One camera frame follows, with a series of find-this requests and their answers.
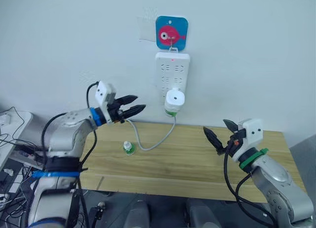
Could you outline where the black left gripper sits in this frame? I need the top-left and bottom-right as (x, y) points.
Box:
(109, 94), (147, 124)

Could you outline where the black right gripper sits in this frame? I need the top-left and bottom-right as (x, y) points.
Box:
(203, 118), (247, 157)

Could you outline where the white mosquito repellent heater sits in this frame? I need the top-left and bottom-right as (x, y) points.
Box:
(163, 87), (187, 114)

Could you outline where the green bottle with white cap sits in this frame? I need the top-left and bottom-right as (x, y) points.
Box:
(122, 140), (136, 156)

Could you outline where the white plug adapter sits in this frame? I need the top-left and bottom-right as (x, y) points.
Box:
(0, 114), (12, 127)

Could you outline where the white power strip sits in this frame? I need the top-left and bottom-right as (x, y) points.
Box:
(154, 47), (191, 106)

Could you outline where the clear tape patch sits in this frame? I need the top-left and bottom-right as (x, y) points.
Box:
(137, 7), (159, 42)

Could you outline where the dark grey rounded shape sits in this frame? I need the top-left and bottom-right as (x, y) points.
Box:
(186, 199), (222, 228)
(123, 200), (151, 228)

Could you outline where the grey panel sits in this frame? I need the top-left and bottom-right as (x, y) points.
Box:
(288, 132), (316, 197)

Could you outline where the white side desk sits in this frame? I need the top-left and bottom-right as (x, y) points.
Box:
(0, 110), (34, 170)

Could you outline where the black clamp device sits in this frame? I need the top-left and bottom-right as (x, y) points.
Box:
(89, 200), (108, 228)

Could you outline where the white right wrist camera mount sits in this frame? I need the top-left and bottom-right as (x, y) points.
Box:
(237, 118), (264, 162)

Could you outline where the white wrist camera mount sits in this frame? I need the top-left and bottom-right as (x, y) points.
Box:
(94, 80), (117, 124)
(237, 118), (264, 162)

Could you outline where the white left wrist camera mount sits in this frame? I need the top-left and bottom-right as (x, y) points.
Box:
(94, 80), (117, 124)

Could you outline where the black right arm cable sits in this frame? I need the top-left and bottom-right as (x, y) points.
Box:
(223, 138), (277, 228)

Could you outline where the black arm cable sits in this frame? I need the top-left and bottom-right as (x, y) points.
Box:
(40, 81), (100, 179)
(223, 138), (277, 228)

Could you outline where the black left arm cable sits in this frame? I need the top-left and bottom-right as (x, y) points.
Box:
(40, 81), (100, 179)

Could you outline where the grey power strip cable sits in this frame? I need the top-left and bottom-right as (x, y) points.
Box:
(126, 115), (177, 152)

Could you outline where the blue fish wall hook plate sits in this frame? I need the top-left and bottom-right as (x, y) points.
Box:
(156, 15), (190, 52)

